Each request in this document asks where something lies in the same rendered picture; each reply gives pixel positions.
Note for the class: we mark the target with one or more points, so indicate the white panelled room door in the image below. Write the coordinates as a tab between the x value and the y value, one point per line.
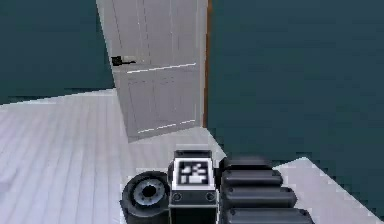
160	66

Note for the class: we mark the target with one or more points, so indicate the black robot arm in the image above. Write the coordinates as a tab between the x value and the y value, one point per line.
253	196

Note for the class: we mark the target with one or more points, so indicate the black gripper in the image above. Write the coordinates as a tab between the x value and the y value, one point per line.
146	195

